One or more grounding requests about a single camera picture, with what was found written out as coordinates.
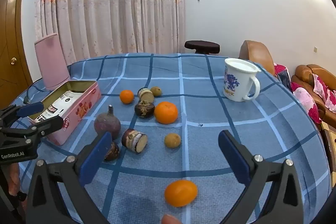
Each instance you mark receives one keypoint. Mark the dark mangosteen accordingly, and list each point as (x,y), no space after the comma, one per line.
(114,153)
(143,109)

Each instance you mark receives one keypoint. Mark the large orange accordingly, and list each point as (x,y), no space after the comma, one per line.
(166,112)

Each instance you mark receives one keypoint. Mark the white printed packet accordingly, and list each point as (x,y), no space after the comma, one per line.
(50,114)
(69,99)

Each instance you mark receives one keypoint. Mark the pink floral curtain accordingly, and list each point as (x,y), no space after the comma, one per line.
(105,3)

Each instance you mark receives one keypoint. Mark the purple round fruit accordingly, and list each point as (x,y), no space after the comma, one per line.
(106,123)

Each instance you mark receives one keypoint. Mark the dark round stool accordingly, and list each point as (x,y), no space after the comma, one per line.
(202,45)

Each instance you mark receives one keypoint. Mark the medium orange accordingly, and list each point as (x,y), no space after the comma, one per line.
(181,193)

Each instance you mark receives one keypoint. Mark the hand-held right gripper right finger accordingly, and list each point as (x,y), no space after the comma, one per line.
(233,158)

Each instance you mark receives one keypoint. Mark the blue checked tablecloth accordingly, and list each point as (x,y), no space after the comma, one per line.
(210,82)

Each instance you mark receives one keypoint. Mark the brass door knob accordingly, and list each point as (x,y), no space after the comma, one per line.
(13,60)

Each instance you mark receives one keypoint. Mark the wooden door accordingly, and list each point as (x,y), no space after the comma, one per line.
(13,29)

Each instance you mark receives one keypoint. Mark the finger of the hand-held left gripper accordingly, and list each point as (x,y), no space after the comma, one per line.
(48,125)
(30,109)

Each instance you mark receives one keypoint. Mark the brown longan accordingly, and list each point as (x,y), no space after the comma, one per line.
(157,91)
(172,140)

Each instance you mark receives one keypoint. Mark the person's right hand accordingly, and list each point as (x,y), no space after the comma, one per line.
(171,219)

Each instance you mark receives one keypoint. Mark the small orange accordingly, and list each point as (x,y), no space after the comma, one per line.
(126,97)

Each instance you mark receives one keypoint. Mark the brown leather chair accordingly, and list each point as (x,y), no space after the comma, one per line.
(256,53)

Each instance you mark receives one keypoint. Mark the brown leather sofa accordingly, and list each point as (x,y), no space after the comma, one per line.
(304,73)

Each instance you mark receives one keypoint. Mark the pink tin box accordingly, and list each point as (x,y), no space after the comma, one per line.
(84,106)

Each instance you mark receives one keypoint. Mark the pink cylindrical container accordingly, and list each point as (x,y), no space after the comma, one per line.
(52,61)

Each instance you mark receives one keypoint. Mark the person's left hand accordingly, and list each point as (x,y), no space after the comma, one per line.
(13,179)

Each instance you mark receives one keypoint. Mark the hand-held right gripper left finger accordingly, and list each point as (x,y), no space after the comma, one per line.
(95,161)

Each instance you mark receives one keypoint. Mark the white mug blue print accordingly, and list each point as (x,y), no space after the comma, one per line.
(236,85)

